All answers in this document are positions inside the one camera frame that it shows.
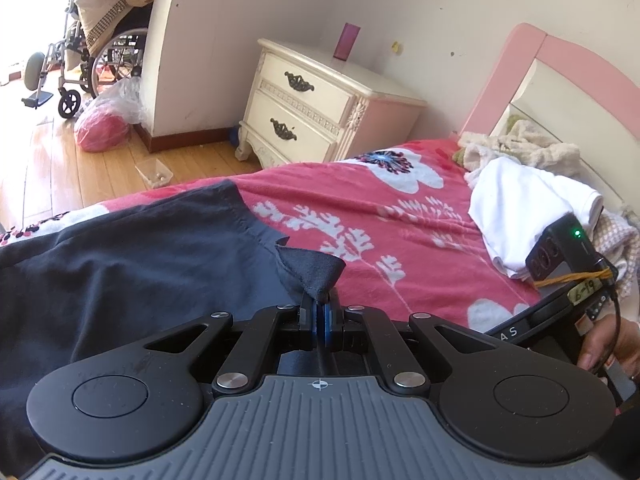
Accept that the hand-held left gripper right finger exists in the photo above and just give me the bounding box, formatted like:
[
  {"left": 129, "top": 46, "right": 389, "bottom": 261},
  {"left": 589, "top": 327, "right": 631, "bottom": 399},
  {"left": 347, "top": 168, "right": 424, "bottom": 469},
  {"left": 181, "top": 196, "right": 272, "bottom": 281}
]
[{"left": 320, "top": 290, "right": 503, "bottom": 396}]

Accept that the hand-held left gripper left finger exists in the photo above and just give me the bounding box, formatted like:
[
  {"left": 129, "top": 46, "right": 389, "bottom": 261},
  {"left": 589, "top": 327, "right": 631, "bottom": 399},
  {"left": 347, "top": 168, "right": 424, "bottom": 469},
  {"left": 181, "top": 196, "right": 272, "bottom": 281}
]
[{"left": 145, "top": 292, "right": 321, "bottom": 396}]

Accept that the dark navy garment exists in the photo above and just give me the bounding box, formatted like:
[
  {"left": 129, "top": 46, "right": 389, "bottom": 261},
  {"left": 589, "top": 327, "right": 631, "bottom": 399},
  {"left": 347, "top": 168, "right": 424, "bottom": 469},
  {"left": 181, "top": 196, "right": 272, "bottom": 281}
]
[{"left": 0, "top": 180, "right": 347, "bottom": 461}]

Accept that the person's right hand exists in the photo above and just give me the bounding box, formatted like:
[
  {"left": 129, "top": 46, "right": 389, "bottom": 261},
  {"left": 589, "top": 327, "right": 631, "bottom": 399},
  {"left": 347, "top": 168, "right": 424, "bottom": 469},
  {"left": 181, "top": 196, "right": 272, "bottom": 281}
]
[{"left": 575, "top": 314, "right": 640, "bottom": 382}]

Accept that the checked pink cloth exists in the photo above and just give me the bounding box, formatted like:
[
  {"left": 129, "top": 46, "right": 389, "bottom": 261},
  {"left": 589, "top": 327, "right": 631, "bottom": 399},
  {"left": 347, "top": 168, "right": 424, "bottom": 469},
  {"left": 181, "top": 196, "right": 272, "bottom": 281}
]
[{"left": 592, "top": 210, "right": 640, "bottom": 306}]

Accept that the white t-shirt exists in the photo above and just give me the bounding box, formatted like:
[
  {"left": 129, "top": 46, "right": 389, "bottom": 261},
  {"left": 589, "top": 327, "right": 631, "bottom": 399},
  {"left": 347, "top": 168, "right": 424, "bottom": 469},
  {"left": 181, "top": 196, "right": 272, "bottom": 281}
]
[{"left": 467, "top": 156, "right": 606, "bottom": 281}]

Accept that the beige fluffy cloth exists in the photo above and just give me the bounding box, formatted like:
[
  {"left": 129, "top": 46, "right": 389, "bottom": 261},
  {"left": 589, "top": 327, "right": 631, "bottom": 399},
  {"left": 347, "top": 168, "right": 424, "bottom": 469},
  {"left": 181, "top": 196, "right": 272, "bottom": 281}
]
[{"left": 452, "top": 115, "right": 583, "bottom": 186}]

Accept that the pink floral blanket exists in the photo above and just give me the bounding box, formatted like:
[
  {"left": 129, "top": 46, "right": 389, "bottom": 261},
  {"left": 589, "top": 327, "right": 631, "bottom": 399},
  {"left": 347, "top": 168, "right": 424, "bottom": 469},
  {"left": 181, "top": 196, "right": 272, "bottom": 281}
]
[{"left": 0, "top": 139, "right": 551, "bottom": 333}]

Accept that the pink headboard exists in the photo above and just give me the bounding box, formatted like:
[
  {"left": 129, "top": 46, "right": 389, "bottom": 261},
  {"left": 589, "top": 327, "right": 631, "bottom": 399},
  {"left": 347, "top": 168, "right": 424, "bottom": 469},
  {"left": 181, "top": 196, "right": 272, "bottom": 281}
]
[{"left": 452, "top": 22, "right": 640, "bottom": 221}]

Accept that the cream nightstand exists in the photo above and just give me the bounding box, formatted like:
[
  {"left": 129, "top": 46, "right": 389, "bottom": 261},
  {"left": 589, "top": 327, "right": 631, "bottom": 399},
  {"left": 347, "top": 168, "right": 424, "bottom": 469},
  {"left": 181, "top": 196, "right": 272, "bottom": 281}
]
[{"left": 235, "top": 37, "right": 428, "bottom": 167}]

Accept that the clear plastic container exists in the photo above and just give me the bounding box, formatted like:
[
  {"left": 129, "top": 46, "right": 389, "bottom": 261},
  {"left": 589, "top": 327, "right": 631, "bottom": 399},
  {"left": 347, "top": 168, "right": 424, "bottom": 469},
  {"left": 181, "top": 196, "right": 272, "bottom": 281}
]
[{"left": 135, "top": 157, "right": 174, "bottom": 191}]

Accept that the magenta card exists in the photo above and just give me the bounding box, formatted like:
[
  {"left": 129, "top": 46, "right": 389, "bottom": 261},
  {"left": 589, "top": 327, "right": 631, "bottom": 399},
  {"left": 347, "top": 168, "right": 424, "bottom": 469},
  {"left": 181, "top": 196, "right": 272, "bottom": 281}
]
[{"left": 334, "top": 22, "right": 361, "bottom": 61}]

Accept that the pink plastic bag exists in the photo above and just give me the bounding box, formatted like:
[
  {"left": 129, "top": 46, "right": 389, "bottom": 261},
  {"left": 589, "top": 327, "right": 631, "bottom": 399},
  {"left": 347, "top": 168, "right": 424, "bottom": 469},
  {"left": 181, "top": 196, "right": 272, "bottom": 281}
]
[{"left": 74, "top": 77, "right": 148, "bottom": 153}]

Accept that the wheelchair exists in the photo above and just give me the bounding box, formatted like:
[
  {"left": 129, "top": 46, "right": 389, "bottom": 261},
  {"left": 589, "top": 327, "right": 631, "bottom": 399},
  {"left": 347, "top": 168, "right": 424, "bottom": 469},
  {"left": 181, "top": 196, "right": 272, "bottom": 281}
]
[{"left": 21, "top": 0, "right": 151, "bottom": 120}]

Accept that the beige quilt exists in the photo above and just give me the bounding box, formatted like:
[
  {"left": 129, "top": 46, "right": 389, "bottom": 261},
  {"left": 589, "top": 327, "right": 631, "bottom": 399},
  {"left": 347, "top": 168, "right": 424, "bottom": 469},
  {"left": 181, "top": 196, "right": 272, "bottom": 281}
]
[{"left": 75, "top": 0, "right": 166, "bottom": 56}]

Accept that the black cable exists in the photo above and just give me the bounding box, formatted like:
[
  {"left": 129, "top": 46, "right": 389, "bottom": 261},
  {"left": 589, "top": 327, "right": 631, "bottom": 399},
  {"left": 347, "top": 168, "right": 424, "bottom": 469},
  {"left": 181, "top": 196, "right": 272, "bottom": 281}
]
[{"left": 592, "top": 255, "right": 626, "bottom": 376}]

